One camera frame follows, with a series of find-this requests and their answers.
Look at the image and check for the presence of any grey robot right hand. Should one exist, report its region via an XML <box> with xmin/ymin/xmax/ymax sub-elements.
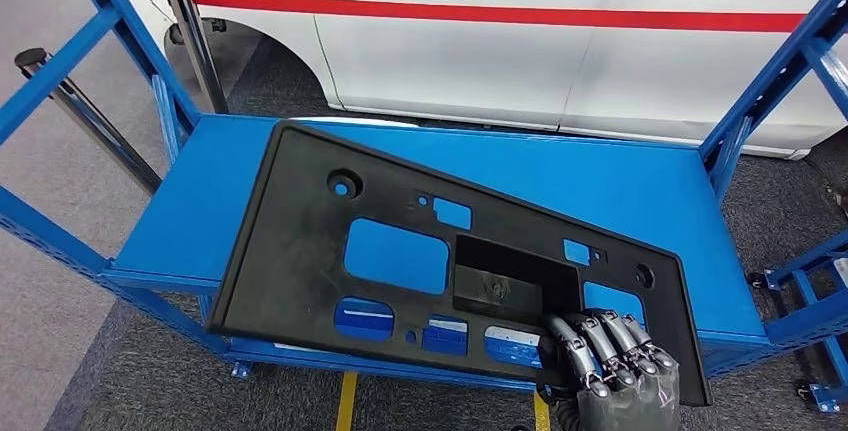
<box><xmin>537</xmin><ymin>308</ymin><xmax>684</xmax><ymax>431</ymax></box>

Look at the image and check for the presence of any black plastic plate bracket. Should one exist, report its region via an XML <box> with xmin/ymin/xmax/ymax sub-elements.
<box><xmin>206</xmin><ymin>119</ymin><xmax>713</xmax><ymax>408</ymax></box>

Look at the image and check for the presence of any blue wheeled shelf rack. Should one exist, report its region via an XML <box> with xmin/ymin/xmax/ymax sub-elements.
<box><xmin>748</xmin><ymin>232</ymin><xmax>848</xmax><ymax>415</ymax></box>

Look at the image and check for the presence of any blue metal shelf rack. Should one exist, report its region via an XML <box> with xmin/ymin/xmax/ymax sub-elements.
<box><xmin>0</xmin><ymin>0</ymin><xmax>848</xmax><ymax>393</ymax></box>

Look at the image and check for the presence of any yellow floor tape square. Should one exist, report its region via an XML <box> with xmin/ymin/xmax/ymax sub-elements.
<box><xmin>334</xmin><ymin>372</ymin><xmax>552</xmax><ymax>431</ymax></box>

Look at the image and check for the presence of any white car with red stripe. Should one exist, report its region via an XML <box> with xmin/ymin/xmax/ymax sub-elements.
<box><xmin>109</xmin><ymin>0</ymin><xmax>848</xmax><ymax>161</ymax></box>

